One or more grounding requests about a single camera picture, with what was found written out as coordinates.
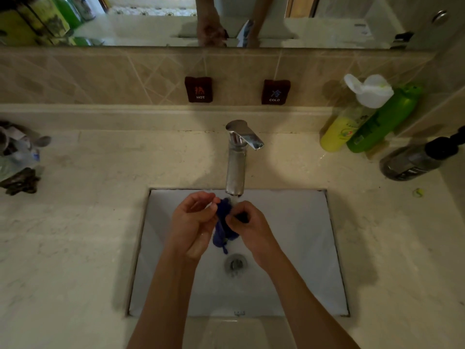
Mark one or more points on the person's left hand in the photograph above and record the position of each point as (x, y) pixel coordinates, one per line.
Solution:
(190, 228)

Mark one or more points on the person's right hand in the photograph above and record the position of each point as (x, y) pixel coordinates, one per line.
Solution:
(256, 236)

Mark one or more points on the blue cloth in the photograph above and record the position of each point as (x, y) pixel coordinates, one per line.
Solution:
(222, 228)

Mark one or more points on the white rectangular sink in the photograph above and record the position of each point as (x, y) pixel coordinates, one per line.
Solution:
(298, 232)

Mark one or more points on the person's right forearm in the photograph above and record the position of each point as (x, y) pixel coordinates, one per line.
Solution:
(308, 308)

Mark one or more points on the person's left forearm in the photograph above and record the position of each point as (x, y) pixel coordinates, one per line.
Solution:
(163, 305)

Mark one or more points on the chrome faucet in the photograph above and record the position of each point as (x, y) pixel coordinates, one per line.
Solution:
(235, 170)

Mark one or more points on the yellow bottle white flip cap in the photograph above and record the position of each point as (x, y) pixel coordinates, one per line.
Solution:
(336, 136)

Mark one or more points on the dark red sign blue symbol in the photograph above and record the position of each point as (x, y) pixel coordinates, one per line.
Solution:
(275, 92)

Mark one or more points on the dark pump bottle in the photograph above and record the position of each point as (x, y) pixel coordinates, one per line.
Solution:
(407, 163)

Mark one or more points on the small yellow green scrap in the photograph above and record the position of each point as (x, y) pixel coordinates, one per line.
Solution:
(418, 192)

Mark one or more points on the green shampoo bottle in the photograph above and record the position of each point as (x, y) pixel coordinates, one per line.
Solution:
(381, 123)

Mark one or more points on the grey round cap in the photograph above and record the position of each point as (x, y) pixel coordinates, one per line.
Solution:
(41, 141)

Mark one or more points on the brown hair claw clip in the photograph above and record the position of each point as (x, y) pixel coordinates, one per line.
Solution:
(20, 181)

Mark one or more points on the white blue printed tube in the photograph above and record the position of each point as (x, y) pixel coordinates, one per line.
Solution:
(21, 156)

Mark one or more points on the round metal mirror stud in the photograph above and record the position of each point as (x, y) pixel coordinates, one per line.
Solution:
(440, 17)

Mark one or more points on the wall mirror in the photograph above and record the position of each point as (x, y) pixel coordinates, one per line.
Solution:
(345, 14)

